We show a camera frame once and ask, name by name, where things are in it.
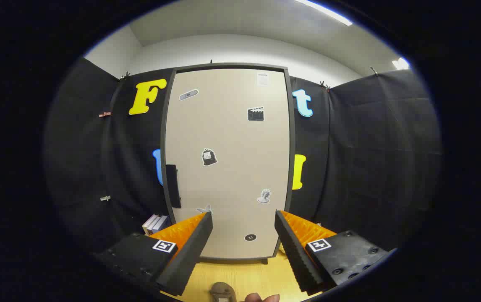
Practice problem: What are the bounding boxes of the white book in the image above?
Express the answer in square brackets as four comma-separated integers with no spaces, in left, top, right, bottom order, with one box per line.
[142,214,160,235]

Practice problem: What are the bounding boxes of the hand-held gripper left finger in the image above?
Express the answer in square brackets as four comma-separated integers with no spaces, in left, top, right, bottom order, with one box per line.
[94,211,214,297]

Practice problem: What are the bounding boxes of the black backdrop cloth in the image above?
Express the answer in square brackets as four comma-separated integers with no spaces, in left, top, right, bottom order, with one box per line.
[43,57,442,256]

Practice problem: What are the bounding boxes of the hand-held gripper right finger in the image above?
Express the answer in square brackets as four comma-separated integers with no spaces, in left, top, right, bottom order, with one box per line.
[274,210,393,296]

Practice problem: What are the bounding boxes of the dark grey shoe cabinet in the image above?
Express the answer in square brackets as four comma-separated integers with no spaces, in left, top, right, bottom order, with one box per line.
[161,63,296,265]

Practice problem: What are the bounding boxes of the brown fuzzy shoe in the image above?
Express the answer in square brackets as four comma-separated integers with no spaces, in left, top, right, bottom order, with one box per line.
[210,282,237,302]

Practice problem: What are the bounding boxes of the long ceiling light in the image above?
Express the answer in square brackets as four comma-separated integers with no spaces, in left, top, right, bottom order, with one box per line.
[295,0,353,26]

